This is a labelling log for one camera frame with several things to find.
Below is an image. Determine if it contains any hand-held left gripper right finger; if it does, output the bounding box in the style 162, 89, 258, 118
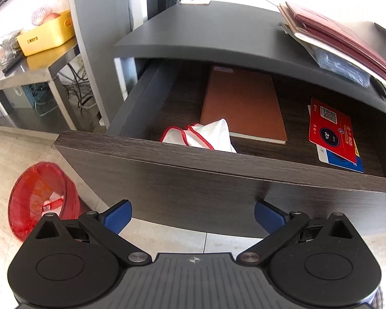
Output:
236, 200, 356, 266

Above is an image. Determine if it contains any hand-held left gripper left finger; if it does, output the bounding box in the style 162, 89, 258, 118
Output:
34, 200, 150, 266

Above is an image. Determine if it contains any wooden drawer with large knob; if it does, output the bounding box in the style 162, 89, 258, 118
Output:
55, 58, 386, 243

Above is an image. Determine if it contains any blue and white card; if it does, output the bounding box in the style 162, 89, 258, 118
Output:
317, 145, 365, 174

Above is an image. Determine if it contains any red trash bin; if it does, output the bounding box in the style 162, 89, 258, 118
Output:
8, 162, 84, 242

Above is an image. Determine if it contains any white cloth with red trim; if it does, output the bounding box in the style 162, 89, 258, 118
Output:
161, 118, 238, 153

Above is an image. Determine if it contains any red card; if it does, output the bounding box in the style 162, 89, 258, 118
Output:
309, 97, 358, 165

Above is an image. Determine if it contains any brown notebook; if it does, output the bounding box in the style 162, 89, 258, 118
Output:
199, 65, 288, 145

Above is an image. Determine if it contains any blue and white box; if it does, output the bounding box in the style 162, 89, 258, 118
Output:
3, 82, 52, 110

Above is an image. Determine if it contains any clear plastic packet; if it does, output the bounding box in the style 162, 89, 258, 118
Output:
309, 45, 374, 87

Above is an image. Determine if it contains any steel table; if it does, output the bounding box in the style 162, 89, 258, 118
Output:
0, 35, 84, 132

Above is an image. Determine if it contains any yellow plastic box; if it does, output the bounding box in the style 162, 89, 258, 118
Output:
16, 10, 76, 57

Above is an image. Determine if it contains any dark red booklet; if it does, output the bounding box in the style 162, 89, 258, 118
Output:
286, 2, 386, 85

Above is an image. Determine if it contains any stack of red folders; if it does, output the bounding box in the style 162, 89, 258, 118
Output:
278, 3, 386, 94

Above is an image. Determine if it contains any fruit in white net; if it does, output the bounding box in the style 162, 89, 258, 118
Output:
31, 6, 52, 26

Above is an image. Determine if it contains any tangle of cables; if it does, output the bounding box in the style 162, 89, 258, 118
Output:
59, 61, 100, 116

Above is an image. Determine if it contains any grey wall panel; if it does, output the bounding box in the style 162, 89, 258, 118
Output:
66, 0, 148, 129

